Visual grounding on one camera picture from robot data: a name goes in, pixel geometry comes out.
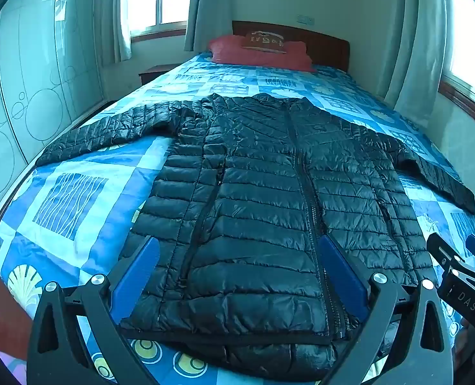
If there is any wooden nightstand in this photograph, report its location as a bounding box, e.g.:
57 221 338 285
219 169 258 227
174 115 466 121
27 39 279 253
138 64 178 86

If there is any window with wooden sill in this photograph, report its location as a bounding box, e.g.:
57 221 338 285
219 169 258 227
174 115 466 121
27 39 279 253
438 0 475 129
121 0 198 43

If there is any wooden bed headboard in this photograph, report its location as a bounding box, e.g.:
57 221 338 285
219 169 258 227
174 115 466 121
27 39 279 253
232 21 350 73

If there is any pale curtain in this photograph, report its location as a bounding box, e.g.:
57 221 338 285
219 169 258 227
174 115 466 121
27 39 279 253
384 0 449 119
184 0 232 53
95 0 133 63

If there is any red pillow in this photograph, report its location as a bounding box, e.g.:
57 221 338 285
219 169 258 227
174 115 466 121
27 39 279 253
207 35 314 72

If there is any blue patterned bedspread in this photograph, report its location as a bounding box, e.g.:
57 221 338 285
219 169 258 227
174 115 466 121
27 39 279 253
0 50 475 385

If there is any black puffer jacket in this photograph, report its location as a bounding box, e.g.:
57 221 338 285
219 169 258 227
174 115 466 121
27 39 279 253
36 93 475 381

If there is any wardrobe with circle pattern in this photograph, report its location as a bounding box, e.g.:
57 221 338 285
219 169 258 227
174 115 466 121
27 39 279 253
0 0 105 225

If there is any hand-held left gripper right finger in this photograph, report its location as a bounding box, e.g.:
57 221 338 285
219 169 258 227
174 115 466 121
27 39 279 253
319 235 455 385

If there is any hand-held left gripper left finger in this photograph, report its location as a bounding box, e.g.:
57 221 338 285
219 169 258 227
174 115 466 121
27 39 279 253
26 236 160 385

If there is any brown printed cushion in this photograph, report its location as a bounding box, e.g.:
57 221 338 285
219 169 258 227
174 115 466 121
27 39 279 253
241 30 287 55

